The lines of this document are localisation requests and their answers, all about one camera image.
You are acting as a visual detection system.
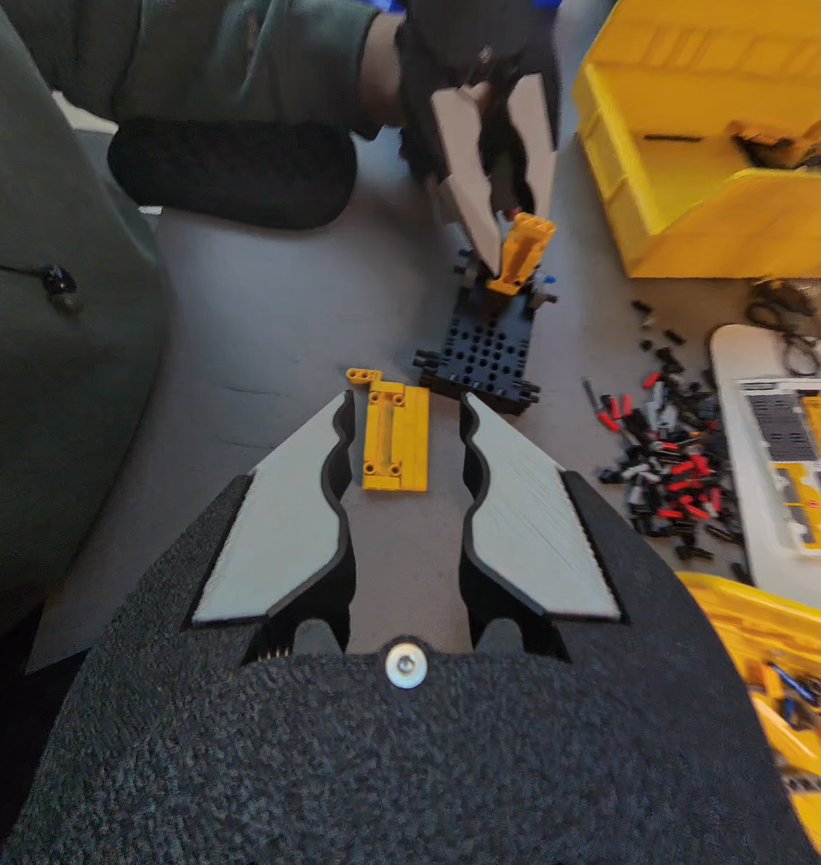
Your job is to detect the person's black pants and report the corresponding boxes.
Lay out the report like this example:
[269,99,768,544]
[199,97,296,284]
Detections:
[108,118,357,231]

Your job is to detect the printed instruction sheet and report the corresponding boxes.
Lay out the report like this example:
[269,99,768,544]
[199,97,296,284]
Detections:
[738,380,821,555]

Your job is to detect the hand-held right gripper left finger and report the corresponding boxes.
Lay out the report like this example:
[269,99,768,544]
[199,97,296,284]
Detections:
[191,391,357,655]

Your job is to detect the small black yellow lego assembly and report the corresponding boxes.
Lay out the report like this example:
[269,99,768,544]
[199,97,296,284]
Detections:
[731,122,821,170]

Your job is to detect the black lego base block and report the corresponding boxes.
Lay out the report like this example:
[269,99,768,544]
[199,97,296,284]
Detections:
[413,243,560,414]

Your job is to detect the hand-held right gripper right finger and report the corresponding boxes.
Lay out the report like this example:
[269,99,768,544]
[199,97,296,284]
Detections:
[459,392,625,655]

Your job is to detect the yellow storage bin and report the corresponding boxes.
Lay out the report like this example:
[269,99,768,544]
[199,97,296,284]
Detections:
[677,571,821,865]
[572,0,821,279]

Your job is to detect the black usb cable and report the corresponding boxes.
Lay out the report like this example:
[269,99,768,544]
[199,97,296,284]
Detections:
[748,280,821,376]

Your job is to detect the pile of small lego parts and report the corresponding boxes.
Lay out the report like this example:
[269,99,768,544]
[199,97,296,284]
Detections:
[581,300,752,582]

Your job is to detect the yellow lego panel piece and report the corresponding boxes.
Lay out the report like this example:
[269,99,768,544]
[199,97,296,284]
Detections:
[363,380,406,491]

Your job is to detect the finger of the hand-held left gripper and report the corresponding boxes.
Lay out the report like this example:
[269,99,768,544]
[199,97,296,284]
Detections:
[429,86,503,278]
[510,72,560,215]

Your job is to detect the person's left hand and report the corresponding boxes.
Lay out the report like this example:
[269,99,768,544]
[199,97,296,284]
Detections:
[362,12,404,127]

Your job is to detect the black earphone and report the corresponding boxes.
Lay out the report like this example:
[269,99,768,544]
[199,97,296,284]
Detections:
[0,255,80,312]

